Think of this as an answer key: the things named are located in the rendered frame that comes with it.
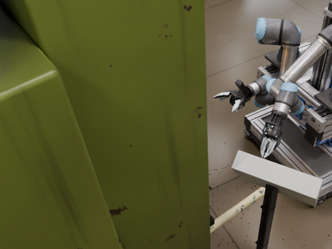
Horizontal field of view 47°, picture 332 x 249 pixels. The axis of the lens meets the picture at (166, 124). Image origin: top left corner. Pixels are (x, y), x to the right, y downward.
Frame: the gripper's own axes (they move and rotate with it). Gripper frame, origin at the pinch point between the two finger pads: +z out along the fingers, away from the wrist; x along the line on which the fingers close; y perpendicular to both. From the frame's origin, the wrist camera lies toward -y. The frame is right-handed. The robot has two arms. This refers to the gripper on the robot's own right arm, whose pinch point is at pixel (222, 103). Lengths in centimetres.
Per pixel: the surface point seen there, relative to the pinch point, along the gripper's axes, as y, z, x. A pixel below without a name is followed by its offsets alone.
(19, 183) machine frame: -75, 106, -54
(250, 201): 36, 13, -38
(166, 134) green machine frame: -53, 62, -44
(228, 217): 36, 28, -38
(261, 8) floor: 100, -223, 185
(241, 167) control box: -17, 32, -48
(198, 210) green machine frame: 1, 51, -44
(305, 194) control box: -16, 22, -72
